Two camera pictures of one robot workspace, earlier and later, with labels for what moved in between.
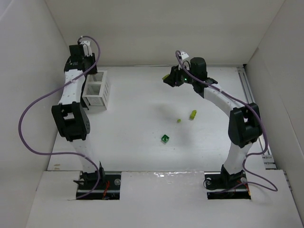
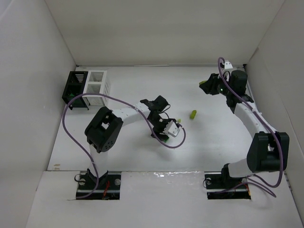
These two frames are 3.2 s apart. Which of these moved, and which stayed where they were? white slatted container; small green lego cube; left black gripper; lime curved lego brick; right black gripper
Moved: left black gripper; right black gripper
Stayed: small green lego cube; lime curved lego brick; white slatted container
